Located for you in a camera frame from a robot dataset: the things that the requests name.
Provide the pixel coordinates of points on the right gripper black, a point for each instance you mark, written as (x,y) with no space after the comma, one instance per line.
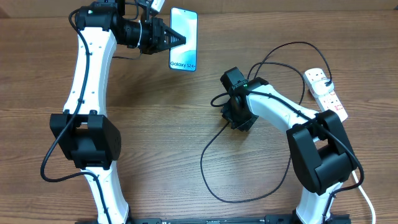
(244,126)

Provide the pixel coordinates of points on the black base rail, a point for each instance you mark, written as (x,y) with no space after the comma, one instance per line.
(217,221)

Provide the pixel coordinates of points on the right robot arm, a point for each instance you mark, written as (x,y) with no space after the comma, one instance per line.
(319,147)

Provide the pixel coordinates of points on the blue Samsung smartphone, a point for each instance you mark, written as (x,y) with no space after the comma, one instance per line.
(185,23)

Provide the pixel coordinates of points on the white charger plug adapter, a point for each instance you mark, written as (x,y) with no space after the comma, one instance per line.
(321,88)

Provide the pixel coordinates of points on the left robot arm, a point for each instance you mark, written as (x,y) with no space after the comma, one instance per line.
(82,130)

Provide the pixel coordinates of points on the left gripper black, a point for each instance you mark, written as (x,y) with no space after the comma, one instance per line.
(158,30)

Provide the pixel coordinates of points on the white power strip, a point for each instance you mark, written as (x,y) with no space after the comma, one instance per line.
(327,102)

